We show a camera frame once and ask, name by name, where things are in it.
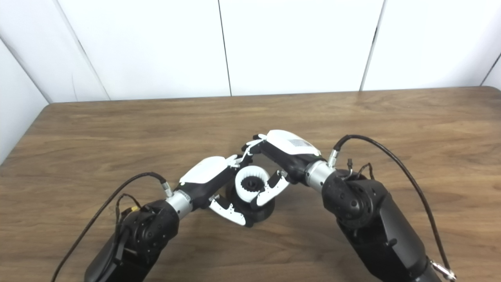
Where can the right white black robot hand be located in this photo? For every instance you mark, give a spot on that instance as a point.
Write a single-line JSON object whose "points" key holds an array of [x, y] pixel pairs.
{"points": [[293, 150]]}

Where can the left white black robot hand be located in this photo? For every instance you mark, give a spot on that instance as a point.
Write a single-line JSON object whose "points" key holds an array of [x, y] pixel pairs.
{"points": [[205, 170]]}

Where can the round black part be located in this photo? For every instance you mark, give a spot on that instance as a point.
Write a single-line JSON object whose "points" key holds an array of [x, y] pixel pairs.
{"points": [[262, 213]]}

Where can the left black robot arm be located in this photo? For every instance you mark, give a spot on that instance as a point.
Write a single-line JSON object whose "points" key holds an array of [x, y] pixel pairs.
{"points": [[145, 239]]}

